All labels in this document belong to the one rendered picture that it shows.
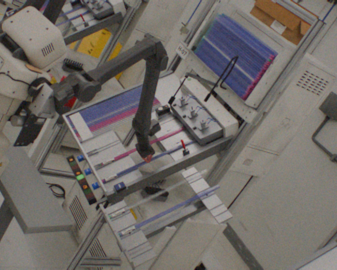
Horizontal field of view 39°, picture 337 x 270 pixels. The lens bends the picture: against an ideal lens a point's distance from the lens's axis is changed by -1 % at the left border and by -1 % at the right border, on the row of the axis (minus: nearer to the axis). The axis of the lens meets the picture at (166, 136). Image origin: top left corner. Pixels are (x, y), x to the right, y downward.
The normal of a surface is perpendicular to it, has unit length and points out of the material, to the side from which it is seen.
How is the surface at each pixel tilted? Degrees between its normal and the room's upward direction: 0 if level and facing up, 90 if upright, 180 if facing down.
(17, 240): 0
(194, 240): 90
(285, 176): 90
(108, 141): 43
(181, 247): 90
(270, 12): 80
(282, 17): 76
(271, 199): 90
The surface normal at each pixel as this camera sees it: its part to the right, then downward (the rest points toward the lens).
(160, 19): 0.45, 0.58
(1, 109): 0.67, 0.61
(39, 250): 0.51, -0.79
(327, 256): -0.15, -0.69
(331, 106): -0.73, -0.19
